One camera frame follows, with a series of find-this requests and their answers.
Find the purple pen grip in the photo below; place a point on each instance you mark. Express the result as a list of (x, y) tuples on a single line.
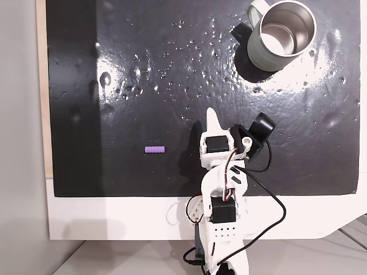
[(155, 149)]

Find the black glossy mat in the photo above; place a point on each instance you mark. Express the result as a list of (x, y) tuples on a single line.
[(172, 71)]

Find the pale green steel-lined mug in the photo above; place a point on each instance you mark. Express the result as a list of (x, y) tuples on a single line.
[(258, 48)]

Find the white board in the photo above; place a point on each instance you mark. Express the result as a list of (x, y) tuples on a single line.
[(114, 217)]

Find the black oval camera with mount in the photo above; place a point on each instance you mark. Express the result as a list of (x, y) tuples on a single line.
[(261, 126)]

